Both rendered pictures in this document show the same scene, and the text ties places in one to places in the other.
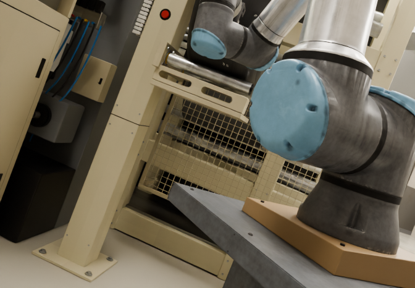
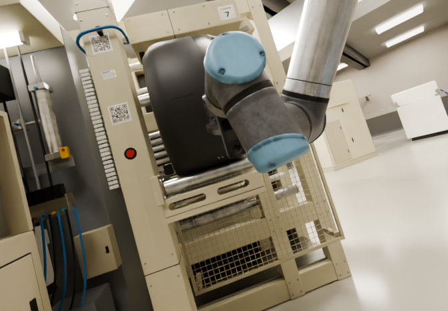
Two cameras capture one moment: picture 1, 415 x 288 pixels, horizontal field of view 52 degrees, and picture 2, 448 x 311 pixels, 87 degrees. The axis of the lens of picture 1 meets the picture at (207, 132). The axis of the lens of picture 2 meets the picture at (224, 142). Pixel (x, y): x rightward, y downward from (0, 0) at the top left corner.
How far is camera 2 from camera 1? 0.78 m
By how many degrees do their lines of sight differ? 19
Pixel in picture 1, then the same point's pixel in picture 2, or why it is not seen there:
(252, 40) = (309, 110)
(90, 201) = not seen: outside the picture
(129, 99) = (153, 249)
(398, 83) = not seen: hidden behind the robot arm
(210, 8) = (259, 102)
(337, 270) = not seen: outside the picture
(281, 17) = (332, 60)
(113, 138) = (164, 295)
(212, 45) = (302, 149)
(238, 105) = (257, 182)
